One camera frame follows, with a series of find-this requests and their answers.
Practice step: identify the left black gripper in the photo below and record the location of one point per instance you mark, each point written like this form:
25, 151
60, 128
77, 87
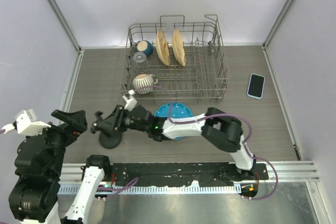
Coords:
77, 118

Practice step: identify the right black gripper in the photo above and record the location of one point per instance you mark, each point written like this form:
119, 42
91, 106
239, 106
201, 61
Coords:
118, 122

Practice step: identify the black phone stand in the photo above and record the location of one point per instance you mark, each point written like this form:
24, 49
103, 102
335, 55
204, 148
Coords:
110, 142

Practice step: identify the grey wire dish rack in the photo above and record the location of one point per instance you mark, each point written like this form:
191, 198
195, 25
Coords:
205, 74

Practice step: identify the phone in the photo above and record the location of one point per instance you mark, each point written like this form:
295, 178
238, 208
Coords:
256, 86

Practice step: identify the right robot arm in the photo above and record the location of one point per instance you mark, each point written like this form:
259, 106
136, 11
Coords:
223, 130

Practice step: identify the striped ceramic mug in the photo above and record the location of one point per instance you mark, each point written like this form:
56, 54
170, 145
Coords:
143, 83

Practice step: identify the clear glass cup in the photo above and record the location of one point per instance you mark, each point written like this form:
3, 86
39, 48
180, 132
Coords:
140, 63

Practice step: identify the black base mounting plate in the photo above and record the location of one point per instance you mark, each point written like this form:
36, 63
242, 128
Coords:
183, 174

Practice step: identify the blue polka dot plate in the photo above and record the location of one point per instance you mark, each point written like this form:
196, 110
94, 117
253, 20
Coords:
173, 112

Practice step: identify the blue ceramic bowl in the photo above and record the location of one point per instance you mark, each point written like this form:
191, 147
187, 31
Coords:
145, 47

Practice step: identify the left beige plate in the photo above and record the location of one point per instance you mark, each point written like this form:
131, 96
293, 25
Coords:
162, 48

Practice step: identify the beige plate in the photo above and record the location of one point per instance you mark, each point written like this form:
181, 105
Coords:
162, 48
178, 47

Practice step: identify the right beige plate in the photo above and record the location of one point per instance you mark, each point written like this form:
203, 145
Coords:
178, 47

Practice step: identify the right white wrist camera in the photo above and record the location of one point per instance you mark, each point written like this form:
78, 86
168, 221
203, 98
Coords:
130, 101

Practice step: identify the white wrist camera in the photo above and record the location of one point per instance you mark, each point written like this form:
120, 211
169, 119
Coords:
130, 101
26, 123

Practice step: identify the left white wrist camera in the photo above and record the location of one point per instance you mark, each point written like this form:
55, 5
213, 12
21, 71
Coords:
26, 123

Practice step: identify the white slotted cable duct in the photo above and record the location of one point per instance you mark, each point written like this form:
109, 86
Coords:
194, 188

